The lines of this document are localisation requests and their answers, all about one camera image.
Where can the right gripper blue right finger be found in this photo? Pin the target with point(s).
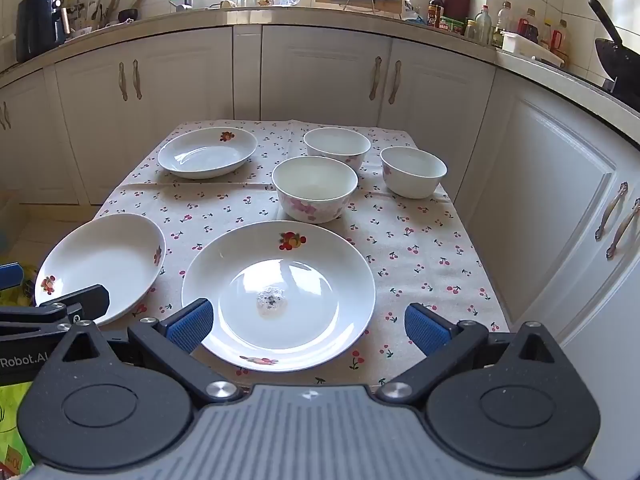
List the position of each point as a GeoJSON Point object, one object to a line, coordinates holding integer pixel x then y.
{"type": "Point", "coordinates": [448, 349]}

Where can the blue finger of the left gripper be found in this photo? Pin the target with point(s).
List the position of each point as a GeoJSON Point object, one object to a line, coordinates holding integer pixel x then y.
{"type": "Point", "coordinates": [94, 301]}
{"type": "Point", "coordinates": [11, 275]}

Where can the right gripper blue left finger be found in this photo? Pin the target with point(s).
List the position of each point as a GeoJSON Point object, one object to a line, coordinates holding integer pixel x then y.
{"type": "Point", "coordinates": [166, 346]}

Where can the large white fruit plate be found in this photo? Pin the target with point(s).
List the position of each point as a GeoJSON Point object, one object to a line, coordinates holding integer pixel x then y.
{"type": "Point", "coordinates": [286, 295]}

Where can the white floral bowl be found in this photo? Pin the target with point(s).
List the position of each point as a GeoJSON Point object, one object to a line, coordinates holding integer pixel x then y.
{"type": "Point", "coordinates": [410, 172]}
{"type": "Point", "coordinates": [342, 144]}

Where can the large pink floral bowl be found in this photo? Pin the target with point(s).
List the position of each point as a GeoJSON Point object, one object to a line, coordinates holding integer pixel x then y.
{"type": "Point", "coordinates": [314, 189]}

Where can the white kitchen cabinets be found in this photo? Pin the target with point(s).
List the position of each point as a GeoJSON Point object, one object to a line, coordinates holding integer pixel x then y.
{"type": "Point", "coordinates": [543, 169]}

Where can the green plastic bag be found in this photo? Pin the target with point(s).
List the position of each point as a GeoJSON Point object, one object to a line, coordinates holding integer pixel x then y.
{"type": "Point", "coordinates": [14, 458]}

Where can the cherry print tablecloth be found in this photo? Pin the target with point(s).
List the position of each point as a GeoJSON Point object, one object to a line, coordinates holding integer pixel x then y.
{"type": "Point", "coordinates": [418, 250]}

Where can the black air fryer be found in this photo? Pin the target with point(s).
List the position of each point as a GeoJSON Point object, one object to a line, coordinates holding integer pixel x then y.
{"type": "Point", "coordinates": [39, 28]}

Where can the black wok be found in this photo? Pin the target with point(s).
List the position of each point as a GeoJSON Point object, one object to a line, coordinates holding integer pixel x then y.
{"type": "Point", "coordinates": [620, 62]}

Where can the dark sauce bottle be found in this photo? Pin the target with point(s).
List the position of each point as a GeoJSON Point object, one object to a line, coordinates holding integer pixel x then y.
{"type": "Point", "coordinates": [434, 13]}

